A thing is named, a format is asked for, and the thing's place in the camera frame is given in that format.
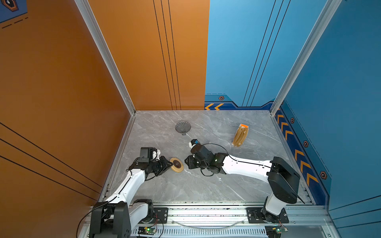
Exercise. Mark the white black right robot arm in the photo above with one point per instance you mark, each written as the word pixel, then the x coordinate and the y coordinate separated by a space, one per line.
pixel 281 177

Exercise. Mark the aluminium right corner post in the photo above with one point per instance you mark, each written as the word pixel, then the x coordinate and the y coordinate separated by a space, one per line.
pixel 313 38

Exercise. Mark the aluminium left corner post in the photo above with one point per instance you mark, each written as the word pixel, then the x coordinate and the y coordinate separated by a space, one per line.
pixel 97 35

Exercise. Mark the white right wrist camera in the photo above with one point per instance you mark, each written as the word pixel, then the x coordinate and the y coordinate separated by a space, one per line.
pixel 194 146

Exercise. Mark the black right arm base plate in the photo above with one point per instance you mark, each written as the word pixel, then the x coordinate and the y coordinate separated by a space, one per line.
pixel 258 215

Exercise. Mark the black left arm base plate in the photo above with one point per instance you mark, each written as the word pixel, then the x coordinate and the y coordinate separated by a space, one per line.
pixel 158 214

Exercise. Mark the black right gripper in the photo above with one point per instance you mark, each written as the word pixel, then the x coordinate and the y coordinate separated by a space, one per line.
pixel 189 160

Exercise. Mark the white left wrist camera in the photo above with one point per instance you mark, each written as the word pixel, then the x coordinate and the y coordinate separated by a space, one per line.
pixel 155 155

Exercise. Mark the wooden ring dripper stand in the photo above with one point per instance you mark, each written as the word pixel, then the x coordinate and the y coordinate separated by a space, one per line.
pixel 177 165

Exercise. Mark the green circuit board left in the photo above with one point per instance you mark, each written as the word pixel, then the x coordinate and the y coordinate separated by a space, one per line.
pixel 146 231

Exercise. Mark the aluminium corner post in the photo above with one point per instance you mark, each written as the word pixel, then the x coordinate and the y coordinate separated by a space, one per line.
pixel 97 35
pixel 313 38

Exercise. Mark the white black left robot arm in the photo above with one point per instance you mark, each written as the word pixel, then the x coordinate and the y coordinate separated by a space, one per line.
pixel 119 214

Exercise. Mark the aluminium front rail frame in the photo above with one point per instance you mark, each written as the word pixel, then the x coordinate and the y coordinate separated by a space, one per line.
pixel 219 220

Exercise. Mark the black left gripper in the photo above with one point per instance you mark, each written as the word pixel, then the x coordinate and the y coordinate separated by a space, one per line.
pixel 165 165

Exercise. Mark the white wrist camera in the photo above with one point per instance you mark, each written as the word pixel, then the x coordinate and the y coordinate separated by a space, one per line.
pixel 194 146
pixel 155 155

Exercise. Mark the green circuit board right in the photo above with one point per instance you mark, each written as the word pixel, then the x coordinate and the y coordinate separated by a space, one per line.
pixel 275 232

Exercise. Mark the green circuit board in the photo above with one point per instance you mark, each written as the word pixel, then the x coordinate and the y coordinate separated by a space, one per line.
pixel 146 231
pixel 275 232

